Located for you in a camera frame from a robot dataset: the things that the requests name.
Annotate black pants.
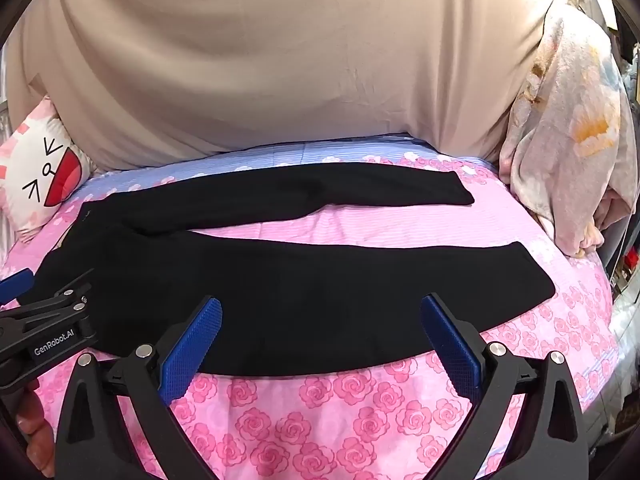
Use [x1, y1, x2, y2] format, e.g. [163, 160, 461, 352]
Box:
[20, 162, 555, 377]

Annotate person's left hand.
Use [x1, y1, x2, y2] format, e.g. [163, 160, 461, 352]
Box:
[15, 379, 55, 478]

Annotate white cat face pillow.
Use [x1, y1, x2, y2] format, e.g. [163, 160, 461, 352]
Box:
[1, 96, 96, 243]

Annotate pink rose bedsheet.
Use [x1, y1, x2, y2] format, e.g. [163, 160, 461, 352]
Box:
[3, 139, 618, 479]

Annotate beige bed headboard cover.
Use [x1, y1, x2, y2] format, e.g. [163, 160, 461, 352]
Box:
[6, 0, 553, 169]

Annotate floral pink blanket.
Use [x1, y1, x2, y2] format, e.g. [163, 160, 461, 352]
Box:
[499, 0, 639, 257]

